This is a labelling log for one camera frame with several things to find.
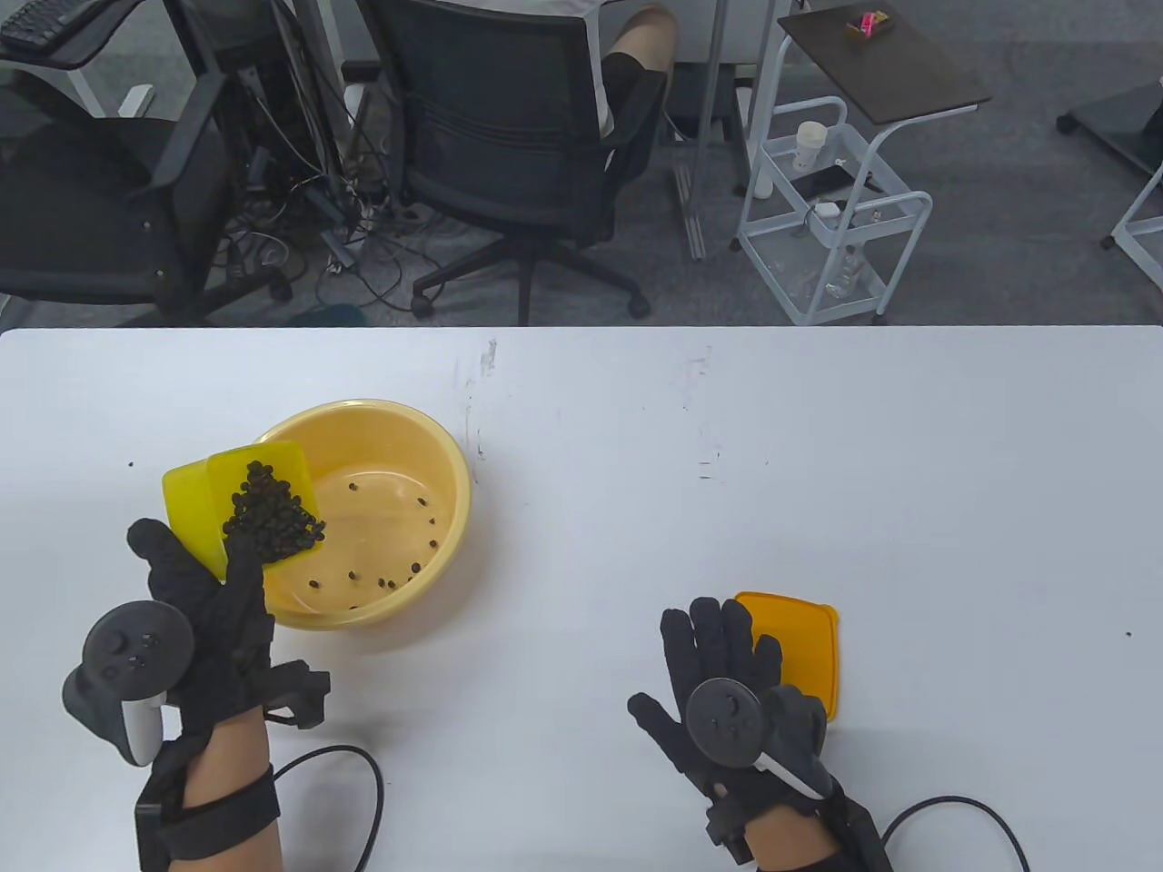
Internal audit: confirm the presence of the person's right hand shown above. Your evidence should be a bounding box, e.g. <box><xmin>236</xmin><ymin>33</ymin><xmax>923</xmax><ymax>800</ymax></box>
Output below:
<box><xmin>627</xmin><ymin>597</ymin><xmax>841</xmax><ymax>829</ymax></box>

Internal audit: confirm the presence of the person's left hand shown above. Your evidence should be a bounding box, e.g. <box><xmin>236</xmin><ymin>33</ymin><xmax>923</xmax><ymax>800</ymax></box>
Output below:
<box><xmin>127</xmin><ymin>518</ymin><xmax>278</xmax><ymax>757</ymax></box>

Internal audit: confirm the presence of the orange container lid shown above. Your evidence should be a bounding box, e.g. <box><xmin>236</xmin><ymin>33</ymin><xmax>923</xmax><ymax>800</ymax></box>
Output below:
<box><xmin>734</xmin><ymin>590</ymin><xmax>841</xmax><ymax>724</ymax></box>

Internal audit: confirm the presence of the pile of coffee beans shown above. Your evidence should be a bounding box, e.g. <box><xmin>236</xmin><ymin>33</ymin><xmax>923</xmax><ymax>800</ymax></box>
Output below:
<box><xmin>221</xmin><ymin>461</ymin><xmax>439</xmax><ymax>611</ymax></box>

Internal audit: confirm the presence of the yellow plastic container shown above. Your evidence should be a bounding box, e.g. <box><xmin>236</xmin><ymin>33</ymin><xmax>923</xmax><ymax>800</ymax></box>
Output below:
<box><xmin>162</xmin><ymin>441</ymin><xmax>326</xmax><ymax>582</ymax></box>

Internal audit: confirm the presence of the yellow plastic basin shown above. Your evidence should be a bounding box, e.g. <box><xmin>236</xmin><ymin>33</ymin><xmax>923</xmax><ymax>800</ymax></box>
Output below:
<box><xmin>211</xmin><ymin>398</ymin><xmax>475</xmax><ymax>630</ymax></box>

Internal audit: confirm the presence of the person's left forearm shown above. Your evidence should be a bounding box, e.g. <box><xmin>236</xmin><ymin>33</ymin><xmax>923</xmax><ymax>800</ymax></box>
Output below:
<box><xmin>182</xmin><ymin>708</ymin><xmax>287</xmax><ymax>872</ymax></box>

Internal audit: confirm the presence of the grey right hand controller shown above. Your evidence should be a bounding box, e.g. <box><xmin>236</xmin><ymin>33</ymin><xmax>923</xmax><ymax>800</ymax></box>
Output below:
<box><xmin>686</xmin><ymin>677</ymin><xmax>841</xmax><ymax>800</ymax></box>

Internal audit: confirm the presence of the grey hand controller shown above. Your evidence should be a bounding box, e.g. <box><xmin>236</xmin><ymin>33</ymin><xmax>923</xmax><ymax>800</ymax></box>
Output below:
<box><xmin>62</xmin><ymin>604</ymin><xmax>194</xmax><ymax>768</ymax></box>
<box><xmin>686</xmin><ymin>677</ymin><xmax>841</xmax><ymax>800</ymax></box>

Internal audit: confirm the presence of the grey left hand controller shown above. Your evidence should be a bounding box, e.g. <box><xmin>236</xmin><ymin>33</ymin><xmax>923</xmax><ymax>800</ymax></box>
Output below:
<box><xmin>62</xmin><ymin>604</ymin><xmax>194</xmax><ymax>768</ymax></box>

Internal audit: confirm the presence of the clear plastic bottle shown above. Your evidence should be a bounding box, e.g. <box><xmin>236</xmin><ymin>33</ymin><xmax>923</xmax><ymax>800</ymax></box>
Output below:
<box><xmin>822</xmin><ymin>243</ymin><xmax>864</xmax><ymax>301</ymax></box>

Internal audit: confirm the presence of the white rolling cart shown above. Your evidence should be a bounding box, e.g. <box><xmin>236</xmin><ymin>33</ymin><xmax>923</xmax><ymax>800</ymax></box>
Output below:
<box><xmin>734</xmin><ymin>95</ymin><xmax>934</xmax><ymax>326</ymax></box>

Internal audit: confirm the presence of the black padded office chair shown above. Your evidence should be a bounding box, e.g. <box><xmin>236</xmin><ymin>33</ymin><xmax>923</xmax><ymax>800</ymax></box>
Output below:
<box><xmin>0</xmin><ymin>71</ymin><xmax>293</xmax><ymax>326</ymax></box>

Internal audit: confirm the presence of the black phone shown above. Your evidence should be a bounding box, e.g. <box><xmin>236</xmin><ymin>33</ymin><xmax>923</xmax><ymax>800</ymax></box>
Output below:
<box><xmin>789</xmin><ymin>163</ymin><xmax>884</xmax><ymax>203</ymax></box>

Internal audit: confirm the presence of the black mesh office chair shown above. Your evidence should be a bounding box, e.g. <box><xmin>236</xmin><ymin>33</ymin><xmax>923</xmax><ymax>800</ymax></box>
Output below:
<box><xmin>354</xmin><ymin>0</ymin><xmax>669</xmax><ymax>321</ymax></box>

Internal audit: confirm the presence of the grey metal desk leg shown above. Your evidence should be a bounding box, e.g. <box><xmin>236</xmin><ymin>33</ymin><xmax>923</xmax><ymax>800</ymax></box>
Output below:
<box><xmin>672</xmin><ymin>0</ymin><xmax>732</xmax><ymax>262</ymax></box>

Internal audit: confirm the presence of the black computer tower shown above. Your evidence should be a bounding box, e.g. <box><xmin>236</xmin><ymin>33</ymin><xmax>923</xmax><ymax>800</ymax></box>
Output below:
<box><xmin>177</xmin><ymin>0</ymin><xmax>314</xmax><ymax>183</ymax></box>

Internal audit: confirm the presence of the dark brown side table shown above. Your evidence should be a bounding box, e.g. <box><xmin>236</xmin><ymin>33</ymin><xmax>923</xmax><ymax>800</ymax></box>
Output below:
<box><xmin>777</xmin><ymin>0</ymin><xmax>993</xmax><ymax>126</ymax></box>

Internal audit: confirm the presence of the grey keyboard desk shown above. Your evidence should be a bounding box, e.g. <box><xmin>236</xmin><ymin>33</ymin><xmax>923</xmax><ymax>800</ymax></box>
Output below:
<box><xmin>0</xmin><ymin>0</ymin><xmax>151</xmax><ymax>119</ymax></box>

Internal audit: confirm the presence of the black keyboard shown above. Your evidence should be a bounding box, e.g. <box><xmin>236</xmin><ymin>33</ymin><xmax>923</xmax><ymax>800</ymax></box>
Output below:
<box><xmin>0</xmin><ymin>0</ymin><xmax>94</xmax><ymax>51</ymax></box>

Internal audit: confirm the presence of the black table base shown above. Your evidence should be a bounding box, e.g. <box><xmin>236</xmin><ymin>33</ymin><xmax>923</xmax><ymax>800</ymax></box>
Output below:
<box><xmin>1057</xmin><ymin>80</ymin><xmax>1163</xmax><ymax>175</ymax></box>

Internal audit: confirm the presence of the black left wrist camera band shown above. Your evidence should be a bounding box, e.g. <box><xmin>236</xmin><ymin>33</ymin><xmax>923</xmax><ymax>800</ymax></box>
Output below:
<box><xmin>134</xmin><ymin>659</ymin><xmax>333</xmax><ymax>864</ymax></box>

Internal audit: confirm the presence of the black wrist camera band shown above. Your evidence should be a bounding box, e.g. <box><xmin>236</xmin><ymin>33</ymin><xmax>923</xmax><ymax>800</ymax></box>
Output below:
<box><xmin>134</xmin><ymin>659</ymin><xmax>333</xmax><ymax>864</ymax></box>
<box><xmin>704</xmin><ymin>788</ymin><xmax>896</xmax><ymax>872</ymax></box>

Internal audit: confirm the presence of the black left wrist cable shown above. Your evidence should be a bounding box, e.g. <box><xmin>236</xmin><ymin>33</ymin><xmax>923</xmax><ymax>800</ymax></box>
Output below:
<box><xmin>273</xmin><ymin>745</ymin><xmax>385</xmax><ymax>872</ymax></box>

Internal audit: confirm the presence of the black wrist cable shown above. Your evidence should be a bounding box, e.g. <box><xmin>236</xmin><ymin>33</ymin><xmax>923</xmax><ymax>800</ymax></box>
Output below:
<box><xmin>881</xmin><ymin>796</ymin><xmax>1032</xmax><ymax>872</ymax></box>
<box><xmin>273</xmin><ymin>745</ymin><xmax>385</xmax><ymax>872</ymax></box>

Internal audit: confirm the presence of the black right wrist camera band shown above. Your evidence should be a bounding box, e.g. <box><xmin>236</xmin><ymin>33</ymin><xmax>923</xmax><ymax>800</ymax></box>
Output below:
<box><xmin>704</xmin><ymin>788</ymin><xmax>896</xmax><ymax>872</ymax></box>

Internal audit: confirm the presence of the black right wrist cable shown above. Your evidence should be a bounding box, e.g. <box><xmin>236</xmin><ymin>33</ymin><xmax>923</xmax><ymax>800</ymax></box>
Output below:
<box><xmin>881</xmin><ymin>796</ymin><xmax>1032</xmax><ymax>872</ymax></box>

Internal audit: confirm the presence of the tangle of floor cables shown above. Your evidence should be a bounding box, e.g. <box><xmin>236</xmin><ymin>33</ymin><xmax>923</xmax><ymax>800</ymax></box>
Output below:
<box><xmin>214</xmin><ymin>54</ymin><xmax>446</xmax><ymax>314</ymax></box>

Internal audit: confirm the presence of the white table frame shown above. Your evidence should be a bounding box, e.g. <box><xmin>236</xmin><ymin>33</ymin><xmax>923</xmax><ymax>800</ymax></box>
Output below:
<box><xmin>1101</xmin><ymin>168</ymin><xmax>1163</xmax><ymax>293</ymax></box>

